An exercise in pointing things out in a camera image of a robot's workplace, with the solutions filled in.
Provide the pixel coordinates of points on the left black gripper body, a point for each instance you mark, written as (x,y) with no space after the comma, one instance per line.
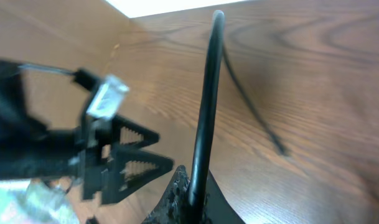
(91,137)

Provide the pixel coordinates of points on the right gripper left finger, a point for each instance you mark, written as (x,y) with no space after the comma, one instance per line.
(171,209)

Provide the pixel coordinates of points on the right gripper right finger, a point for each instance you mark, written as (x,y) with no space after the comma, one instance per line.
(216,208)

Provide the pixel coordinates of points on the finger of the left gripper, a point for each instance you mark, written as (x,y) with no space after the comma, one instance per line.
(128,170)
(129,133)

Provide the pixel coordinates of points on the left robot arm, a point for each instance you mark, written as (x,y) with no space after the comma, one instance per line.
(106,152)

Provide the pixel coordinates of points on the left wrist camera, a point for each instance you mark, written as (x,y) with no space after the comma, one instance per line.
(108,98)

